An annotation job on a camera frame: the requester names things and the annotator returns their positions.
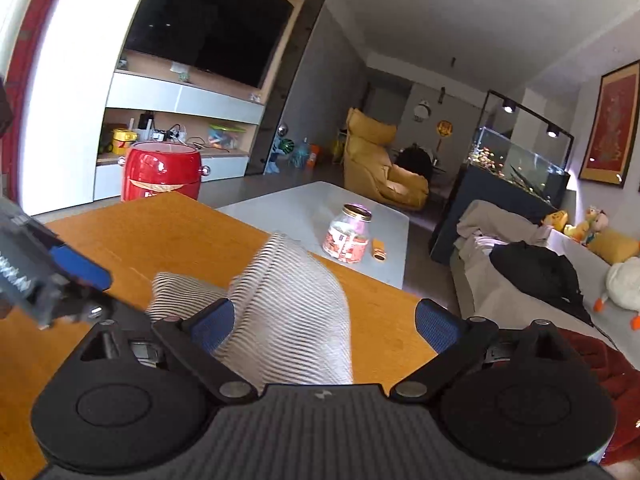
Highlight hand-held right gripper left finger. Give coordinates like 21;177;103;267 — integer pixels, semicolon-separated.
75;298;257;404

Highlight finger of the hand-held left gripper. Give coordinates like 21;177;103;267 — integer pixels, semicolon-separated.
50;245;112;291
50;284;118;328

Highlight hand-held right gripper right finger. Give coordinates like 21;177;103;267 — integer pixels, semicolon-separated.
391;298;568;404

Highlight black white striped pants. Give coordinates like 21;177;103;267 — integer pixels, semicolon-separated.
147;232;355;391

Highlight grey sofa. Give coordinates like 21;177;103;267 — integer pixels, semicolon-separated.
450;200;640;361

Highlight black jacket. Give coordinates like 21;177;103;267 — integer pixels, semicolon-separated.
489;241;593;326

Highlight beige blanket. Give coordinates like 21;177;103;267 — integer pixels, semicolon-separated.
457;200;551;261

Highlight red drum stool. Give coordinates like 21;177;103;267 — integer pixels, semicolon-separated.
119;141;211;203

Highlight glass jar with red label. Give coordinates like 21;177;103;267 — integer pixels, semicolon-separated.
322;203;373;265

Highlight yellow toy truck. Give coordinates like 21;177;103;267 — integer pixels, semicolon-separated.
100;127;138;156

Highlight dark fish tank cabinet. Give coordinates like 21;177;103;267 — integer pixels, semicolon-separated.
430;162;568;266

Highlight white coffee table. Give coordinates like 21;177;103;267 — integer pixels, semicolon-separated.
216;181;411;291

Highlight yellow duck plush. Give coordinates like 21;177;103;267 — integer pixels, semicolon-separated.
544;210;571;233

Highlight black chair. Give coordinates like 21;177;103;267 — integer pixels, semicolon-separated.
397;144;436;181

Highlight yellow armchair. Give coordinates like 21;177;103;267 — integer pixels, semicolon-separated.
344;107;431;211

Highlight doll plush toy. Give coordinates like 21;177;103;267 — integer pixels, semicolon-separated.
565;206;610;246

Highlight glass fish tank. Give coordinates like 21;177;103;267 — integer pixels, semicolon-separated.
467;126;571;196

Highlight red fuzzy jacket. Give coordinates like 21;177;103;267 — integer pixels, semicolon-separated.
557;329;640;466

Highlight clear box with green lid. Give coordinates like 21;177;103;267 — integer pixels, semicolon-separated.
207;122;247;151

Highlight white goose plush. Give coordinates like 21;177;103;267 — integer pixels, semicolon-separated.
594;256;640;331

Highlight yellow cushion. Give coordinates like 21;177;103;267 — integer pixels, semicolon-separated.
587;227;640;266

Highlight framed red picture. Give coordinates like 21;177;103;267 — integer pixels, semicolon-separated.
579;60;640;188

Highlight black flat television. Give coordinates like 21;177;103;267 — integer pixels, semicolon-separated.
122;0;296;90

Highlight wood and grey wall cabinet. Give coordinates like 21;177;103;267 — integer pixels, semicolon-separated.
92;0;338;201

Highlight black fish tank light frame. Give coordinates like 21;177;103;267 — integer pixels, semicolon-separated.
486;89;576;161

